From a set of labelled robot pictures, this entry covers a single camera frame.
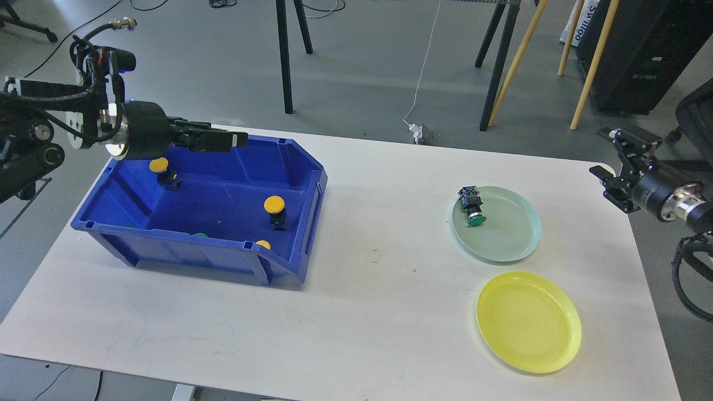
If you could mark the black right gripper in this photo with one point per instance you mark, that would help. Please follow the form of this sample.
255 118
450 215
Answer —
666 193

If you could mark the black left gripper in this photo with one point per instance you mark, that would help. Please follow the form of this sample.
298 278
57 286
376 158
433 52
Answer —
146 132

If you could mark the yellow push button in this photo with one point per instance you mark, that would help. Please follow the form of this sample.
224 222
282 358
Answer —
275 206
166 178

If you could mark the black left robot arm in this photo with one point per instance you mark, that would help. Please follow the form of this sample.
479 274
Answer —
94 111

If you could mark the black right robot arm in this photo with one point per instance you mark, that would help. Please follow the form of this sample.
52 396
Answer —
688 249

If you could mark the yellow push button front edge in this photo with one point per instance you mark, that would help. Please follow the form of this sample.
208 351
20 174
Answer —
264 244

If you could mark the light green plate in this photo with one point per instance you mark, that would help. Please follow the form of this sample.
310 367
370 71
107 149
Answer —
511 232

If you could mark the yellow plate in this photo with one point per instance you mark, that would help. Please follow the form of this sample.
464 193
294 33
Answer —
528 322

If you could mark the black office chair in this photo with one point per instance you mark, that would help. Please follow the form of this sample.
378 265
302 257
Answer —
694 117

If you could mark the blue plastic storage bin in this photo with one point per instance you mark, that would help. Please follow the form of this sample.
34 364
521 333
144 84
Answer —
221 195

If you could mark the black cabinet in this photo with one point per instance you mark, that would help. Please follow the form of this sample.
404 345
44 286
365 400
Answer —
649 45

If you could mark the wooden leg right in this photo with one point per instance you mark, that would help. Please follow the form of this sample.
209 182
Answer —
594 65

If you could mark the white printed bag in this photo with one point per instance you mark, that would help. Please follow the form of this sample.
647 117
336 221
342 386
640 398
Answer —
578 21

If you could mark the wooden leg middle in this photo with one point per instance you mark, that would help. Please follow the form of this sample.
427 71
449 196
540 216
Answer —
569 36

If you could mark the black stand foot top left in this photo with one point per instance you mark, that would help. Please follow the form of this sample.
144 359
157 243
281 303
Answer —
12 18

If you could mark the black trestle leg right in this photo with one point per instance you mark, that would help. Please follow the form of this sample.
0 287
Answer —
510 10

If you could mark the white power adapter plug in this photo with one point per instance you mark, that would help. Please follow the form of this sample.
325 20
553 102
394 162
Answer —
422 134

